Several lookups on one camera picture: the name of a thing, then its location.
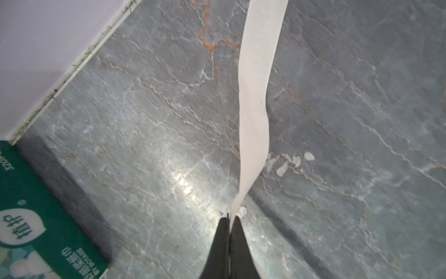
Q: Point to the cream ribbon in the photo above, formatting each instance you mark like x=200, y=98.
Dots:
x=259, y=42

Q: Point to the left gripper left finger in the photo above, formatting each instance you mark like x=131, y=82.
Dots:
x=218, y=262

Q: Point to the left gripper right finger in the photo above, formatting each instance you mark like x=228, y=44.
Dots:
x=241, y=262

